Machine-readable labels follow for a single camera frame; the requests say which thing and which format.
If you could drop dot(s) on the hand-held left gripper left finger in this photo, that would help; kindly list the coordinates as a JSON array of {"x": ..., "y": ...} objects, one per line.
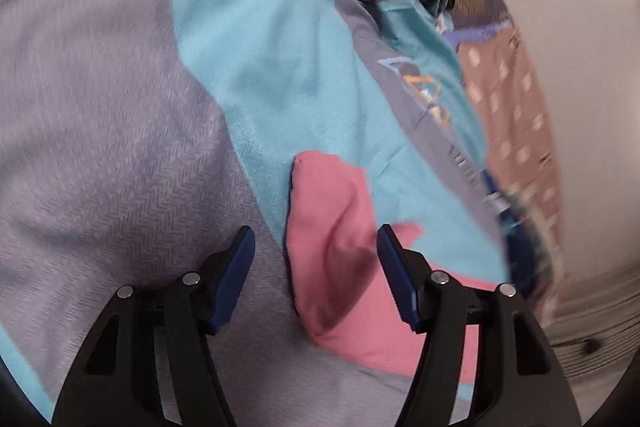
[{"x": 235, "y": 277}]

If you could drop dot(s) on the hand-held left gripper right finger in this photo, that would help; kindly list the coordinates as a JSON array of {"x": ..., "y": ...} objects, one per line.
[{"x": 397, "y": 277}]

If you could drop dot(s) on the pink small garment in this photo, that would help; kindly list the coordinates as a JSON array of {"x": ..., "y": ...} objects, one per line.
[{"x": 325, "y": 232}]

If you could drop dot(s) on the brown polka dot cloth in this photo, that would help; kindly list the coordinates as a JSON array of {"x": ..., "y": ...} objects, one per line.
[{"x": 505, "y": 107}]

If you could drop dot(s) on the blue and grey patchwork bedsheet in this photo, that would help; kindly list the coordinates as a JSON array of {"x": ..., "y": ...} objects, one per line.
[{"x": 125, "y": 107}]

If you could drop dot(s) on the small black floor object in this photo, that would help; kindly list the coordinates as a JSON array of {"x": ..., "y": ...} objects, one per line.
[{"x": 593, "y": 347}]

